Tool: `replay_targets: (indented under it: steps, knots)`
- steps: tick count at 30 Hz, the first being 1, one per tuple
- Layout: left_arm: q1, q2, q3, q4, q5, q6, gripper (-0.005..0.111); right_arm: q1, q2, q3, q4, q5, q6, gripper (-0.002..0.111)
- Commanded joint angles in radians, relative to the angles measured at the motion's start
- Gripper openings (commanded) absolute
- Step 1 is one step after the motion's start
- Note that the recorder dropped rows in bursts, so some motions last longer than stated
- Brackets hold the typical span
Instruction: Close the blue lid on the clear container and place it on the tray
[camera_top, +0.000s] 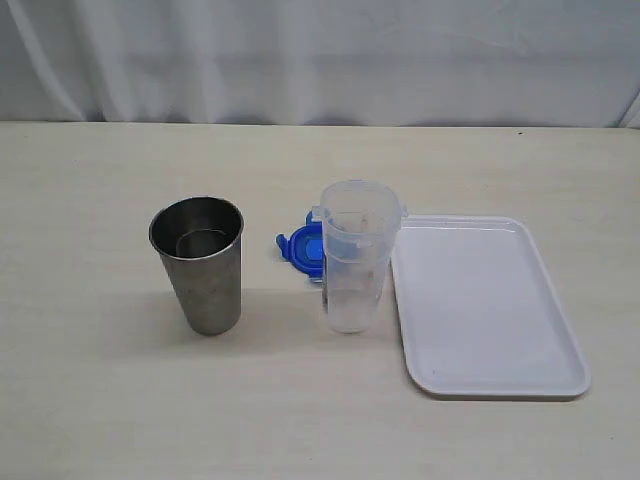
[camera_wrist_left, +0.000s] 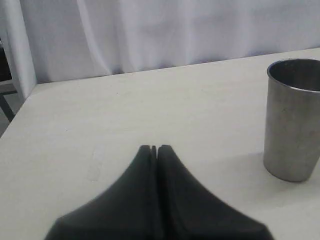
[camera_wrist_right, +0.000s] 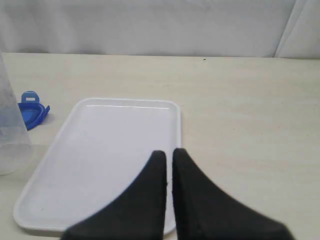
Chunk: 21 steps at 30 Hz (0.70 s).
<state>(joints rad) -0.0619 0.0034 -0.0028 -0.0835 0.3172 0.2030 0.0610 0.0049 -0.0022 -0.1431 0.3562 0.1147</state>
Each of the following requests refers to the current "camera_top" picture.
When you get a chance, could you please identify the blue container lid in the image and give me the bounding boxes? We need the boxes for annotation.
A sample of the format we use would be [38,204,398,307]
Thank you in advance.
[275,206,324,283]

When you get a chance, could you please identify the stainless steel cup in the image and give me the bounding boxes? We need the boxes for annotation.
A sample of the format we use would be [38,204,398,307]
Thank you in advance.
[148,196,244,336]

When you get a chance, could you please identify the clear plastic container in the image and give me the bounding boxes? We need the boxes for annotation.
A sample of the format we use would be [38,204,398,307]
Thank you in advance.
[318,180,406,334]

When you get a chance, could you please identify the white plastic tray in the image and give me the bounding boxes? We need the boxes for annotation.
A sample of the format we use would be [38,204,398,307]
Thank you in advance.
[391,215,591,399]

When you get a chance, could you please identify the white backdrop curtain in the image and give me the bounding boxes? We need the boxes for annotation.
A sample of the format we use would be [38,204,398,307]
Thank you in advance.
[1,1,639,128]

